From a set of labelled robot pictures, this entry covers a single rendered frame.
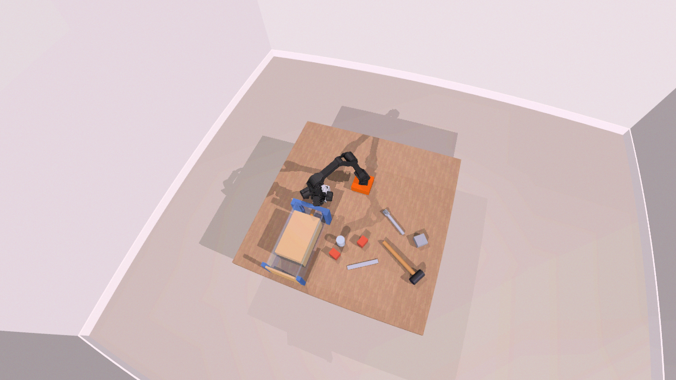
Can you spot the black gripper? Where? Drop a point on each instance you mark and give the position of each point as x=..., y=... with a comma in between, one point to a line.
x=324, y=196

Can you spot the pale grey flat bar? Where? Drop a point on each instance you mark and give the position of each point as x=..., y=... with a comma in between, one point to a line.
x=363, y=264

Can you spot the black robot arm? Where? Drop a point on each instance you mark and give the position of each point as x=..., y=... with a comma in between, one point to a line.
x=315, y=181

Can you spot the mallet with wooden handle and black head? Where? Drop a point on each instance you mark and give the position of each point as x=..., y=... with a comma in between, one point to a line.
x=416, y=276

